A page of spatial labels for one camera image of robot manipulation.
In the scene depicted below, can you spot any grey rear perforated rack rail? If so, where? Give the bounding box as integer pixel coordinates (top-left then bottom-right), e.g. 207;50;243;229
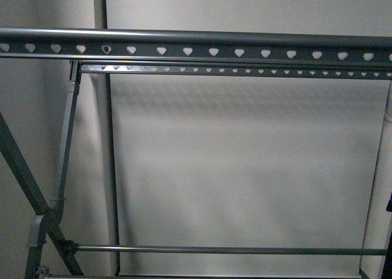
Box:
80;64;391;80

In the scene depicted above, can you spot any grey perforated rack rail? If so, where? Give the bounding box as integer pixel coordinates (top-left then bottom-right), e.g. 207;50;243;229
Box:
1;28;391;70
80;64;391;80

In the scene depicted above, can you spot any grey front perforated rack rail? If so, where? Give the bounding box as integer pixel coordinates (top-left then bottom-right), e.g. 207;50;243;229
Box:
1;28;391;70

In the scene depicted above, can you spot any grey horizontal rod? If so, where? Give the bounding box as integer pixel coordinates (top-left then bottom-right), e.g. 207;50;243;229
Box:
69;244;388;256
24;266;369;279

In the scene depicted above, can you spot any white right vertical pole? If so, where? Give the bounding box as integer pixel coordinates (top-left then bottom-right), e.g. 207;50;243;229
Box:
358;80;392;277

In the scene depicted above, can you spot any grey bottom horizontal rod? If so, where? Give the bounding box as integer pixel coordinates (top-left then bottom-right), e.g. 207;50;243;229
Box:
24;266;369;279

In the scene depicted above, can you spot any grey lower horizontal rod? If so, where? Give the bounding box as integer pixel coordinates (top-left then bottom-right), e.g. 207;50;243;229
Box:
69;244;388;256

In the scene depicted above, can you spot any grey vertical wall pipe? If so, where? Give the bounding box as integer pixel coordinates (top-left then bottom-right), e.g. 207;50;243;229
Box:
92;0;121;277

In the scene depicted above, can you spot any grey crossed rack leg frame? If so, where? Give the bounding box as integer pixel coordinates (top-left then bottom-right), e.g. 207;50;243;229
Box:
0;60;85;279

